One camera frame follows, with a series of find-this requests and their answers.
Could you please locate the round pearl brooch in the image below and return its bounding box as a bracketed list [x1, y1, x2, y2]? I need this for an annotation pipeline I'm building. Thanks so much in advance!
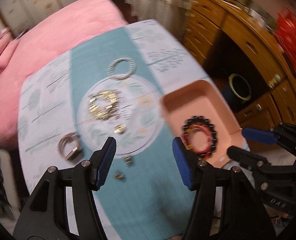
[114, 124, 127, 134]

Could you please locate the wooden desk with drawers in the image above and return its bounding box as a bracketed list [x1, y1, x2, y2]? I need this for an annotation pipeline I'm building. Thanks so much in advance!
[183, 0, 296, 130]

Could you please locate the gold leaf hair comb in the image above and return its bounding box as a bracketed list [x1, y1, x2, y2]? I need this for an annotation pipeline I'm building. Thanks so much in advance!
[88, 90, 120, 120]

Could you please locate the patterned teal tablecloth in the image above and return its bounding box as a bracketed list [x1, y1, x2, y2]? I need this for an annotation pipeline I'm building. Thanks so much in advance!
[18, 20, 207, 239]

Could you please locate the red string bracelet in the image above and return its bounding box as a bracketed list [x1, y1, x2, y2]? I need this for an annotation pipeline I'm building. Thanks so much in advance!
[183, 125, 214, 157]

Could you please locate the white pearl bracelet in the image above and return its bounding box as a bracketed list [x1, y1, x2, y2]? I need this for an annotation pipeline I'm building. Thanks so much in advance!
[107, 57, 137, 81]

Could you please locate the black bead bracelet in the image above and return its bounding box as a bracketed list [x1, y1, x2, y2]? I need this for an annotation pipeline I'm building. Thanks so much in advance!
[181, 115, 218, 159]

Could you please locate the pink plastic tray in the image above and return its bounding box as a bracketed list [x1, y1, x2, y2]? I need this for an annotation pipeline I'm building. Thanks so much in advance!
[160, 80, 245, 168]

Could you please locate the black round bin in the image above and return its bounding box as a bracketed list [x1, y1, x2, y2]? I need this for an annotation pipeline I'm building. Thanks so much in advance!
[222, 74, 251, 112]

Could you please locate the pink bed cover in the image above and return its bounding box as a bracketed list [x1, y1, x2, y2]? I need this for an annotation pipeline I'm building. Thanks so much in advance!
[0, 0, 128, 150]

